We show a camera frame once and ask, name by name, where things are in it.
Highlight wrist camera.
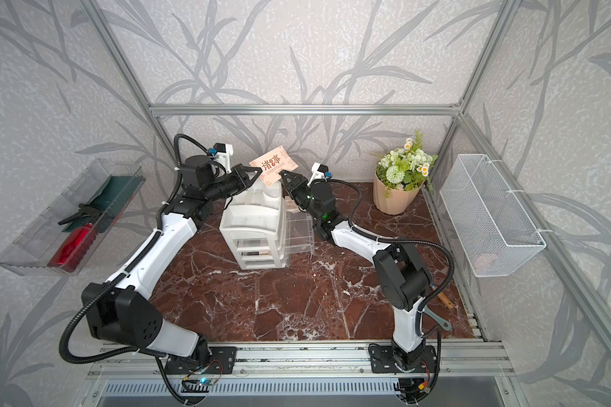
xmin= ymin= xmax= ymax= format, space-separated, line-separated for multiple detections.
xmin=308 ymin=162 xmax=332 ymax=186
xmin=209 ymin=142 xmax=234 ymax=173

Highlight black clamp tool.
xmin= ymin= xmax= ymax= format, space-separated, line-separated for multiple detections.
xmin=58 ymin=203 xmax=103 ymax=226

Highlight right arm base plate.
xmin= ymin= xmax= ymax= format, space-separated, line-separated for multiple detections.
xmin=368 ymin=342 xmax=439 ymax=373

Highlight green cloth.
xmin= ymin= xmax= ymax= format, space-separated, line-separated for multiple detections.
xmin=63 ymin=176 xmax=144 ymax=234

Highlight red brush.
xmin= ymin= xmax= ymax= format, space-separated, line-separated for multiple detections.
xmin=48 ymin=223 xmax=98 ymax=273

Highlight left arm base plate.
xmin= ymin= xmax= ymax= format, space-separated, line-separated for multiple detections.
xmin=165 ymin=346 xmax=238 ymax=375

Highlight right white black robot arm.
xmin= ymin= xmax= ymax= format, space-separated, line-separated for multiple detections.
xmin=279 ymin=170 xmax=455 ymax=370

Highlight white wire mesh basket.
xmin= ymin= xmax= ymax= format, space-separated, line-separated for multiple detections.
xmin=441 ymin=154 xmax=547 ymax=278

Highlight pink object in basket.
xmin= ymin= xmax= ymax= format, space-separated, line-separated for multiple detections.
xmin=475 ymin=254 xmax=498 ymax=273

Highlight white green artificial flowers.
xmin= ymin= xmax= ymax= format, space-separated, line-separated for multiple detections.
xmin=376 ymin=130 xmax=438 ymax=191

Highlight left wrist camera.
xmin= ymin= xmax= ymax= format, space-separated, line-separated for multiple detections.
xmin=209 ymin=142 xmax=234 ymax=173

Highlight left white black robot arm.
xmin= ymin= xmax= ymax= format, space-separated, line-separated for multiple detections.
xmin=59 ymin=133 xmax=262 ymax=369

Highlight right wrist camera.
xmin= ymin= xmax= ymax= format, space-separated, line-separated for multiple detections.
xmin=308 ymin=162 xmax=332 ymax=186

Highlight clear plastic wall tray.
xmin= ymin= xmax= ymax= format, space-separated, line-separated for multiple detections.
xmin=0 ymin=159 xmax=145 ymax=276

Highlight aluminium front rail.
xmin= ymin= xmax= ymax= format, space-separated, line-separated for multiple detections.
xmin=88 ymin=338 xmax=515 ymax=380

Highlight white plastic drawer organizer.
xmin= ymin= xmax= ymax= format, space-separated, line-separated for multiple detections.
xmin=219 ymin=181 xmax=288 ymax=270

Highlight beige flower pot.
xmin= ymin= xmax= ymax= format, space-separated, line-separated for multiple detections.
xmin=373 ymin=175 xmax=421 ymax=215

